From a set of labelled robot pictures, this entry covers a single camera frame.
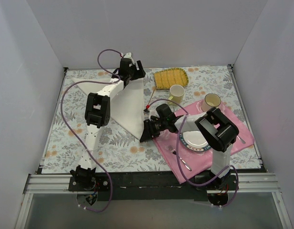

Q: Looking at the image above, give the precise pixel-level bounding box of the gold fork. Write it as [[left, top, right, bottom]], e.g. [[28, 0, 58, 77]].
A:
[[146, 88, 156, 110]]

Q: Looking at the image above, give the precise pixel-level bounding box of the white cloth napkin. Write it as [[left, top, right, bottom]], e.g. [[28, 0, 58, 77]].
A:
[[69, 77, 145, 141]]

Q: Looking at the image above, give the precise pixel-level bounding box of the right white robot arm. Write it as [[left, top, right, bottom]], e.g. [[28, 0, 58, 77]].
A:
[[139, 104, 239, 190]]

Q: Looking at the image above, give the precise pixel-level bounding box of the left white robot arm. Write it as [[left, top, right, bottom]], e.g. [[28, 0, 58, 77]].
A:
[[71, 53, 146, 191]]

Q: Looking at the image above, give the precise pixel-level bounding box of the yellow woven bamboo tray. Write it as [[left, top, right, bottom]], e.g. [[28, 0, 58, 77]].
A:
[[154, 68, 189, 89]]

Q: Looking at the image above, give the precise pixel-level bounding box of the silver fork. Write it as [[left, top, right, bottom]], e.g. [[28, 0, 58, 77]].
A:
[[168, 145, 192, 171]]

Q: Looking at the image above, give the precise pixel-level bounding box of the yellow-green mug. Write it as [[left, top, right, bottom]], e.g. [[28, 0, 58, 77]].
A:
[[168, 84, 185, 104]]

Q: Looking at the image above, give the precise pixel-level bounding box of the white plate blue rim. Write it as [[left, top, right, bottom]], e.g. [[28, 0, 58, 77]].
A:
[[179, 131, 211, 153]]

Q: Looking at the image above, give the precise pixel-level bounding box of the cream enamel mug dark rim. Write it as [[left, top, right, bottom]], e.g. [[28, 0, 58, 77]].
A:
[[201, 94, 221, 112]]

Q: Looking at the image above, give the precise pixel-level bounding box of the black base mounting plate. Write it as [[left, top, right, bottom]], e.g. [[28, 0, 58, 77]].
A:
[[68, 172, 236, 201]]

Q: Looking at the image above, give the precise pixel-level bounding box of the floral tablecloth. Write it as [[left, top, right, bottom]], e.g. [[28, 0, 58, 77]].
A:
[[42, 66, 261, 174]]

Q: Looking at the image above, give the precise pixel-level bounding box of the silver spoon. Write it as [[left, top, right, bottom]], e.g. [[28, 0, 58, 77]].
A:
[[237, 135, 246, 144]]

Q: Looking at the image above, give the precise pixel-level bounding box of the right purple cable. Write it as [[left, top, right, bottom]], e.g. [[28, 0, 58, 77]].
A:
[[149, 99, 240, 208]]

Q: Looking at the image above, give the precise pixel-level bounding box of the purple cable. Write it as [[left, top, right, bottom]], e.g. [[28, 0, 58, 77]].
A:
[[61, 49, 128, 213], [149, 99, 240, 208]]

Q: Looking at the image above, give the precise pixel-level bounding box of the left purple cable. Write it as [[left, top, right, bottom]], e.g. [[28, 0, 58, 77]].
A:
[[61, 49, 128, 213]]

